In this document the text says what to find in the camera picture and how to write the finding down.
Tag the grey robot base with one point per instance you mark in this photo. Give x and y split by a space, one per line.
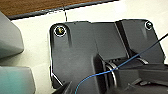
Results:
80 56

